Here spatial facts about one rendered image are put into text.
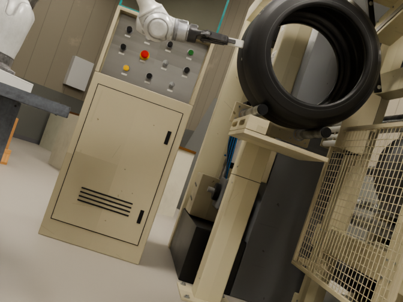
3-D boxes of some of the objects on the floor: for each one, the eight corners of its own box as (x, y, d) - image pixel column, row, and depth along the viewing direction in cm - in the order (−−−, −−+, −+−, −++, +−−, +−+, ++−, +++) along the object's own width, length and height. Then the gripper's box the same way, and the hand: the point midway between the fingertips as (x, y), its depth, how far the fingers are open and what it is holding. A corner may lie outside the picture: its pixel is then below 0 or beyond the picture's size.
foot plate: (176, 283, 249) (177, 279, 249) (225, 298, 252) (226, 294, 252) (180, 299, 222) (182, 295, 222) (235, 316, 225) (237, 311, 225)
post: (189, 290, 243) (347, -173, 251) (214, 299, 244) (371, -163, 252) (192, 299, 230) (358, -191, 238) (219, 307, 231) (383, -180, 239)
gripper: (191, 19, 194) (248, 32, 197) (187, 27, 207) (241, 39, 210) (187, 37, 194) (244, 50, 197) (184, 44, 207) (238, 56, 210)
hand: (235, 42), depth 203 cm, fingers closed
